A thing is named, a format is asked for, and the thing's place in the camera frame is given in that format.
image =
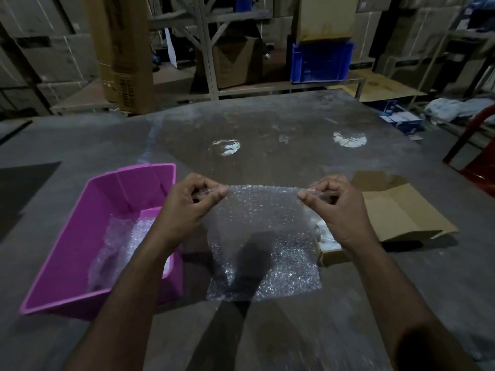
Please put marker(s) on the person's left hand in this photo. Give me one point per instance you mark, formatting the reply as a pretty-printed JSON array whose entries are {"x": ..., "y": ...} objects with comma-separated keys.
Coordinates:
[{"x": 181, "y": 216}]

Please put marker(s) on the person's right hand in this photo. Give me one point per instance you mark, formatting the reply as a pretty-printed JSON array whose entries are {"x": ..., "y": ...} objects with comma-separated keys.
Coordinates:
[{"x": 344, "y": 220}]

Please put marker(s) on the bubble items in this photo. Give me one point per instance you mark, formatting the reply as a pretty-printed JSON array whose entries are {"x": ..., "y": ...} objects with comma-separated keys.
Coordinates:
[{"x": 328, "y": 239}]

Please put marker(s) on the small brown cardboard box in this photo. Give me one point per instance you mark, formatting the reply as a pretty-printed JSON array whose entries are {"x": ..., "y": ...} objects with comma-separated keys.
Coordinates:
[{"x": 402, "y": 212}]

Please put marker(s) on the pile of bubble wrap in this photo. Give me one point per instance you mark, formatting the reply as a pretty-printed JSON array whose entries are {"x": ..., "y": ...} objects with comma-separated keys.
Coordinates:
[{"x": 116, "y": 243}]

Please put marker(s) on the clear bubble wrap sheet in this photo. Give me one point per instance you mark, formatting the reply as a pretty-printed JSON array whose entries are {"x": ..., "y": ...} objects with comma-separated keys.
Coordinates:
[{"x": 267, "y": 227}]

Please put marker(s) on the person's left forearm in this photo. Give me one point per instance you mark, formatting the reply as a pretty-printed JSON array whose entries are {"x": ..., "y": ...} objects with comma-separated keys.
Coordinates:
[{"x": 120, "y": 316}]

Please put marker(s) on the person's right forearm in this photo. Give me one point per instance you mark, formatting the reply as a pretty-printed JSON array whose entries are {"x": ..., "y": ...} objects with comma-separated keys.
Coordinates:
[{"x": 402, "y": 320}]

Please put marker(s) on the blue and white product box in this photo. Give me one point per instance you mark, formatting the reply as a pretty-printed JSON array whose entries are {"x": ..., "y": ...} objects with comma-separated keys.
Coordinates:
[{"x": 404, "y": 122}]

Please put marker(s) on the dark blue product box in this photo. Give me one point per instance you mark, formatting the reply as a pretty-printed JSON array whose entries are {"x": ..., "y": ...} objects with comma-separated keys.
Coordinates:
[{"x": 384, "y": 106}]

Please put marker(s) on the flattened printed cardboard sheet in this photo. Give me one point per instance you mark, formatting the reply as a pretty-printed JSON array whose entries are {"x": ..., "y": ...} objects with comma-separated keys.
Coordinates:
[{"x": 383, "y": 88}]

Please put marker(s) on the tall narrow cardboard carton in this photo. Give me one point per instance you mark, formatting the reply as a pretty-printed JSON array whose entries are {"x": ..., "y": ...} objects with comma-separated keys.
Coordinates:
[{"x": 123, "y": 54}]

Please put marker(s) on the flat cardboard sheet with tape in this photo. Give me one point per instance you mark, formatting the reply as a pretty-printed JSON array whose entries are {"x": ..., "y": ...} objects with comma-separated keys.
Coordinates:
[{"x": 326, "y": 17}]

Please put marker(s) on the pink plastic bin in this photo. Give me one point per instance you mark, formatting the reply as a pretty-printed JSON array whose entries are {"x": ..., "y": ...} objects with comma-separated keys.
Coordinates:
[{"x": 135, "y": 181}]

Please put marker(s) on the red plastic chair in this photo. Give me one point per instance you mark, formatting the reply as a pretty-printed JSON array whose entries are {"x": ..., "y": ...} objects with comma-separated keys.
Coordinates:
[{"x": 479, "y": 166}]

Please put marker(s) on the small dark object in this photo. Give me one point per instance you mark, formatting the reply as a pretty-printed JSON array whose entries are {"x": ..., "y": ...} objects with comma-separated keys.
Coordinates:
[{"x": 156, "y": 62}]

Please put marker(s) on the white plastic bag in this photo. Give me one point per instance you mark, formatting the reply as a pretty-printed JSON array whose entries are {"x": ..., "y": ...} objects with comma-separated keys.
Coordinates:
[{"x": 456, "y": 110}]

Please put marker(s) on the blue plastic crate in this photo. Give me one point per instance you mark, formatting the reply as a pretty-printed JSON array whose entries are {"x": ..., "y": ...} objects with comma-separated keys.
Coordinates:
[{"x": 323, "y": 63}]

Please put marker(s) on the open brown carton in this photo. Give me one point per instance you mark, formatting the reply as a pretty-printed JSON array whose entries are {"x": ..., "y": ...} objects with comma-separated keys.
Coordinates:
[{"x": 236, "y": 63}]

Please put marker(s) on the grey metal storage rack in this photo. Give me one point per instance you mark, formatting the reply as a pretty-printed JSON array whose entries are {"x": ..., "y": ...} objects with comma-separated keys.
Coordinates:
[{"x": 205, "y": 50}]

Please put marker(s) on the white paper sheet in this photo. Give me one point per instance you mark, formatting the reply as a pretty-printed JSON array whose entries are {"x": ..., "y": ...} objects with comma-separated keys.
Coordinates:
[{"x": 171, "y": 48}]

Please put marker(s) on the small blue bin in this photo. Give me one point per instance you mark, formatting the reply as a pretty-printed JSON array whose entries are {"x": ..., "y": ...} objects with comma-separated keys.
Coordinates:
[{"x": 243, "y": 4}]

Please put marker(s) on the blue patterned bag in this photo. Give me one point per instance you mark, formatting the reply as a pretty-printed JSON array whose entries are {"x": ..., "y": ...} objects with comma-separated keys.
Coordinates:
[{"x": 481, "y": 3}]

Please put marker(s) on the metal frame table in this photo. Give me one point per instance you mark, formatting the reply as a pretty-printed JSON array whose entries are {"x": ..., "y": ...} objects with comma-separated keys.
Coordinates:
[{"x": 464, "y": 36}]

